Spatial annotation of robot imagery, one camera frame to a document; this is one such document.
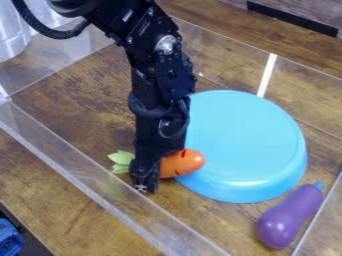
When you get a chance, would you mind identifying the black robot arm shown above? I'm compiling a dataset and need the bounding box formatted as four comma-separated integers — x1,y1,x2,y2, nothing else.
46,0,196,192

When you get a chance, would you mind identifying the orange toy carrot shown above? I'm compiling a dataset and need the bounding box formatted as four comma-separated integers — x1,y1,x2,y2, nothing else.
108,148,205,179

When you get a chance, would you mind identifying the black corrugated cable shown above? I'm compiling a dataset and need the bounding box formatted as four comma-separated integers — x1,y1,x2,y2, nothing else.
10,0,90,40

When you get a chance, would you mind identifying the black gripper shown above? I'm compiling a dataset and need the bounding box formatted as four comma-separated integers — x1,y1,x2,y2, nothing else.
128,69,188,193

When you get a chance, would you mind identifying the blue round tray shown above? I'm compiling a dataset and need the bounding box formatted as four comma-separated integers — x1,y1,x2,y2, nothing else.
176,90,307,204

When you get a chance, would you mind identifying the purple toy eggplant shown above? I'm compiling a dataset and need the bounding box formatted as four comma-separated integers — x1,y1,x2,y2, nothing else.
256,181,324,249

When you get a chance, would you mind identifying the blue object at corner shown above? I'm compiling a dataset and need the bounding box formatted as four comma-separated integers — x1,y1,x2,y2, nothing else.
0,218,24,256

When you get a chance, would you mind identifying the white curtain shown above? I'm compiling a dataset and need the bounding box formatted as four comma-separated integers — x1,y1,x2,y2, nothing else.
0,0,73,63

